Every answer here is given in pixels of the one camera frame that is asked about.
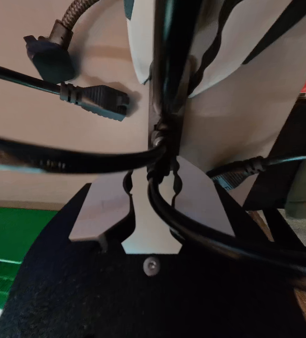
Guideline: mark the dark grey power strip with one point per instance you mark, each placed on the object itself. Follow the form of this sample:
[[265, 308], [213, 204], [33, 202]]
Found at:
[[171, 79]]

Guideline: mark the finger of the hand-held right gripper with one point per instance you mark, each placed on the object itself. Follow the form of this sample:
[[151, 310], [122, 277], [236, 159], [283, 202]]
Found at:
[[142, 45], [229, 52]]

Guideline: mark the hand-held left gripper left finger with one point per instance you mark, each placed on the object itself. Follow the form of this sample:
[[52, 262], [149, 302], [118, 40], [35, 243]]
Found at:
[[102, 208]]

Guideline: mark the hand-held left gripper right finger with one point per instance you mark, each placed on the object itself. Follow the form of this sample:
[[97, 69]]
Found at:
[[200, 195]]

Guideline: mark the green plastic bin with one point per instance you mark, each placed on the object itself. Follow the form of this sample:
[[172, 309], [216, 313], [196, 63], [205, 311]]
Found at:
[[10, 232]]

